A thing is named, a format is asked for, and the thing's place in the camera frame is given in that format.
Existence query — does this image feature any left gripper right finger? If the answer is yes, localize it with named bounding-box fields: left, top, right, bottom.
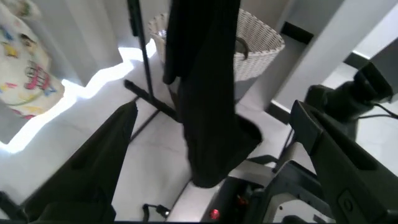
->
left=289, top=99, right=398, bottom=224

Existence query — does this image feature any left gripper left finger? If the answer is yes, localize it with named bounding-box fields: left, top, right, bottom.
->
left=24, top=101, right=139, bottom=223

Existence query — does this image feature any cream printed garment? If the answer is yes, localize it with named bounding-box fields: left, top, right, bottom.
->
left=0, top=0, right=66, bottom=121

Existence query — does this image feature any black garment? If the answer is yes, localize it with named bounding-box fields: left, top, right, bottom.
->
left=163, top=0, right=264, bottom=189

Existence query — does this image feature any black clothes rack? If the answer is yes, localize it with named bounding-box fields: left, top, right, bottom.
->
left=123, top=0, right=183, bottom=142

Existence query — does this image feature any white laundry basket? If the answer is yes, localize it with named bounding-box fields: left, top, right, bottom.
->
left=148, top=8, right=286, bottom=102

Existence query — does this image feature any white curtain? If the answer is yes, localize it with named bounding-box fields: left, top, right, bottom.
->
left=29, top=0, right=172, bottom=87

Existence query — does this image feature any black cable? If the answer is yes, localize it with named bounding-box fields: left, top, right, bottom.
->
left=141, top=203, right=171, bottom=222

